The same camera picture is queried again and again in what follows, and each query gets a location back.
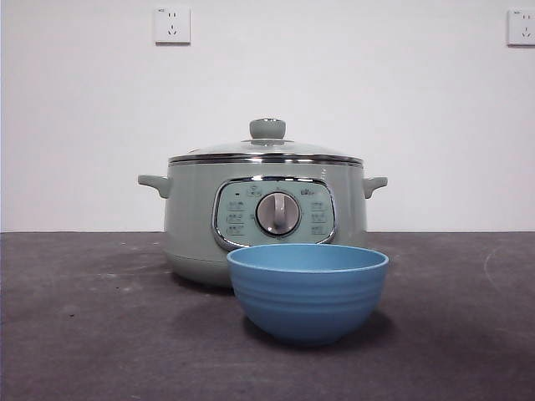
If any white wall socket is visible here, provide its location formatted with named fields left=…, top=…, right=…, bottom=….
left=155, top=7, right=191, bottom=46
left=507, top=8, right=535, bottom=48

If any glass lid with green knob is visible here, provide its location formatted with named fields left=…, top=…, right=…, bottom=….
left=168, top=118, right=364, bottom=165

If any blue ribbed bowl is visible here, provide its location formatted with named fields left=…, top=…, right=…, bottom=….
left=226, top=244, right=390, bottom=347

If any pale green electric steamer pot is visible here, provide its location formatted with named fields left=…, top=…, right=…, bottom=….
left=137, top=156, right=389, bottom=290

